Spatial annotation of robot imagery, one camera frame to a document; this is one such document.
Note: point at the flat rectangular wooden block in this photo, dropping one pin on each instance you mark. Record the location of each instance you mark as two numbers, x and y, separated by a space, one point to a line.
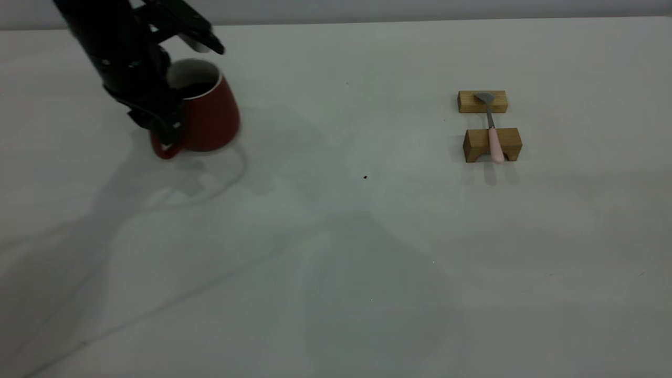
467 102

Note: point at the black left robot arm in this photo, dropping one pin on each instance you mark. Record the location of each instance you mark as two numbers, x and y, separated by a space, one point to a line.
92 23

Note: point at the arched wooden block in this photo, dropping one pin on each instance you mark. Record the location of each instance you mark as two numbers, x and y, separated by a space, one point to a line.
475 142

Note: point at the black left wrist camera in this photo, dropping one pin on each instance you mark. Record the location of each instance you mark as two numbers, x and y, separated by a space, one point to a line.
178 23

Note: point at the red ceramic cup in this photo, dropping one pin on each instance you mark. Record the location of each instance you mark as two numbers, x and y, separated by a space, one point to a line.
212 118

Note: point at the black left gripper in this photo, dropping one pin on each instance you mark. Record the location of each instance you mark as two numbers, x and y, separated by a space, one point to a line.
134 79

